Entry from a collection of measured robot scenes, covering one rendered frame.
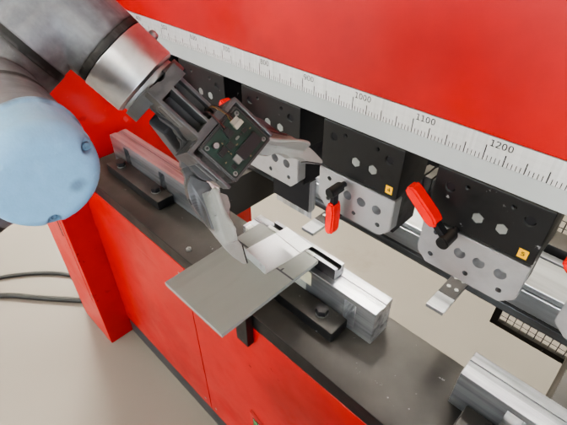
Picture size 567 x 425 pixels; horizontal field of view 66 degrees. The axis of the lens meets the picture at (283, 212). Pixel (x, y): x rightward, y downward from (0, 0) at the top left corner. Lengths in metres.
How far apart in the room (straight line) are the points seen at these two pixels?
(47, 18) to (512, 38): 0.44
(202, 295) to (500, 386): 0.55
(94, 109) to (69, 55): 1.12
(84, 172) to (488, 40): 0.43
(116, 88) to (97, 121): 1.15
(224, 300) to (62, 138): 0.61
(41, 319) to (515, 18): 2.21
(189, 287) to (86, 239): 0.91
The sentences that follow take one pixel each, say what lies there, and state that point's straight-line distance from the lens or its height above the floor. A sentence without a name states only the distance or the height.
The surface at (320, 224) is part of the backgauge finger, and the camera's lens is 1.01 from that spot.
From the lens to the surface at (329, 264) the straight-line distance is 0.92.
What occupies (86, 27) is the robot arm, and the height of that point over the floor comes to 1.54.
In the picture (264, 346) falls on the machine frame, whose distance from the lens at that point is 1.03.
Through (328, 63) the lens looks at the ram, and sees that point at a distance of 0.67.
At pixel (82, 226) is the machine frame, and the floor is 0.65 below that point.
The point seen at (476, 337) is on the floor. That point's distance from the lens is 2.20.
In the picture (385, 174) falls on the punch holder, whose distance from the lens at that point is 0.67.
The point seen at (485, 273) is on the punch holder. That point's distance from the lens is 0.67.
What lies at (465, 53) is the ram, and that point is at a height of 1.49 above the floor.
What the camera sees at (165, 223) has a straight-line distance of 1.25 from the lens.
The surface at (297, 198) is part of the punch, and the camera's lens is 0.89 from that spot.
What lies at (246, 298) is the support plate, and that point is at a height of 1.00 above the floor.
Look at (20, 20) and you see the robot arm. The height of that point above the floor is 1.55.
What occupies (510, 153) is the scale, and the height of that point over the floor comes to 1.39.
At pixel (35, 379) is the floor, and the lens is 2.17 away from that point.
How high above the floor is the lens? 1.65
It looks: 38 degrees down
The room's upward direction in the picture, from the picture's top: straight up
